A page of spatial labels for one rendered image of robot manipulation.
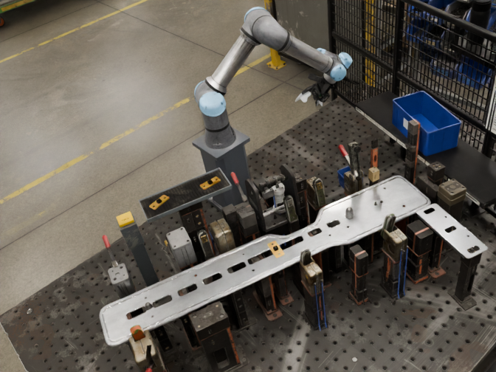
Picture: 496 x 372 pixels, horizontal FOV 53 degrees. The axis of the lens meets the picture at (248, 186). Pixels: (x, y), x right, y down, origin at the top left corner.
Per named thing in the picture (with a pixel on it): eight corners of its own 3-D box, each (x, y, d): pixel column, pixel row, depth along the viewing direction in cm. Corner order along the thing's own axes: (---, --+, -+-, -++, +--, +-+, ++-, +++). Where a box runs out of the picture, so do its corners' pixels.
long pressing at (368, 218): (109, 356, 173) (108, 354, 172) (97, 308, 189) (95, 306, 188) (435, 204, 204) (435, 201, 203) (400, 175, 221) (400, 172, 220)
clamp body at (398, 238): (391, 304, 206) (395, 248, 183) (373, 284, 214) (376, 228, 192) (409, 294, 208) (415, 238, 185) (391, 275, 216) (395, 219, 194)
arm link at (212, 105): (207, 133, 230) (201, 108, 221) (201, 118, 240) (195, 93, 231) (232, 125, 231) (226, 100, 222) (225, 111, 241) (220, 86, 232)
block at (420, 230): (413, 287, 210) (418, 242, 192) (397, 269, 218) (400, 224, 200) (432, 277, 212) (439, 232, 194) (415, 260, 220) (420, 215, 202)
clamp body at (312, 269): (314, 336, 200) (308, 282, 177) (299, 313, 209) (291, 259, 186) (333, 325, 202) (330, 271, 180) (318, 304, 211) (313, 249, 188)
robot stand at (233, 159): (207, 201, 270) (191, 142, 244) (236, 181, 278) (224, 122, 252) (231, 219, 257) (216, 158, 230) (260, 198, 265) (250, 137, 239)
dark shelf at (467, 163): (482, 209, 197) (483, 204, 195) (353, 108, 262) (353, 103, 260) (525, 189, 202) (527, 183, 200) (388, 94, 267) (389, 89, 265)
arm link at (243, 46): (193, 109, 234) (263, 10, 214) (187, 94, 245) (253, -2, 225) (214, 119, 241) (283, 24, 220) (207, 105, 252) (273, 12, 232)
